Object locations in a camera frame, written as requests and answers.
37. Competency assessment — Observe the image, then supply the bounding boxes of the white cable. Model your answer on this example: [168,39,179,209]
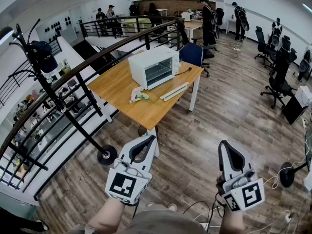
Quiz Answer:
[264,155,308,190]

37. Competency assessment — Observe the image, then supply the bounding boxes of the black box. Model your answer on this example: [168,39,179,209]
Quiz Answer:
[282,95,309,125]

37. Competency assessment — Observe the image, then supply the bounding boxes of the group of black wall-hung items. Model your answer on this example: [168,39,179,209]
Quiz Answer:
[44,15,73,43]

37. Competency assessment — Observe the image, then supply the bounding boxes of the blue chair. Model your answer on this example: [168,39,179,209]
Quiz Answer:
[179,42,211,78]

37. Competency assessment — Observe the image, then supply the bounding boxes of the pink artificial flowers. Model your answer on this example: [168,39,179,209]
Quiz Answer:
[129,86,156,104]

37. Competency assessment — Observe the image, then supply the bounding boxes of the dark cap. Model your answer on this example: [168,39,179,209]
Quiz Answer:
[30,40,59,74]

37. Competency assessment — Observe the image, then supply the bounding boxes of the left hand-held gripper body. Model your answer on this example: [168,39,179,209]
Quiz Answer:
[104,154,154,207]

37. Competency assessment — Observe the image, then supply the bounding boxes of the black power plug with cable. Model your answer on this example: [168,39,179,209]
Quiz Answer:
[175,67,193,77]

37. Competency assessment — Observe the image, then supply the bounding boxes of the person's right hand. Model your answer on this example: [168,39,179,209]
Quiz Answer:
[216,174,225,194]

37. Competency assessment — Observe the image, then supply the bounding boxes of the person's grey trousers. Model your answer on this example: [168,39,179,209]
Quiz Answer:
[121,203,208,234]

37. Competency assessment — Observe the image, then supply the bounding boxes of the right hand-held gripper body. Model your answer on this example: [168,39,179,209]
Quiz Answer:
[216,164,266,212]

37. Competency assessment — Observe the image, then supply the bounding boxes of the black floor stand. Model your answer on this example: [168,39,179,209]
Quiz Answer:
[279,161,308,189]

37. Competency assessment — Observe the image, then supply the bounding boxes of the black coat rack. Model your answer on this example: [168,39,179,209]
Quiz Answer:
[9,18,118,166]

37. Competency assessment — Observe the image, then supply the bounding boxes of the round pendant lamp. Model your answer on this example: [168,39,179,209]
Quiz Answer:
[0,26,14,46]

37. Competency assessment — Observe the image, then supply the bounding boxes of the person's left forearm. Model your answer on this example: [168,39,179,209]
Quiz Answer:
[85,197,137,234]

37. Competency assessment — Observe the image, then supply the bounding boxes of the white glass oven door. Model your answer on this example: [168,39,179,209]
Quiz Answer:
[146,75,190,102]

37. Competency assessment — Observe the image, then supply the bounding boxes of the person's olive shirt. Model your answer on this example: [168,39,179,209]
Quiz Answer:
[68,224,98,234]

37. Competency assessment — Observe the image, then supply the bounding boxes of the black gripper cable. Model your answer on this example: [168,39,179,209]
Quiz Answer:
[182,193,226,232]
[131,202,140,219]

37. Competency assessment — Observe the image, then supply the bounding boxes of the person's right forearm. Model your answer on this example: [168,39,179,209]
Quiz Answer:
[218,198,246,234]

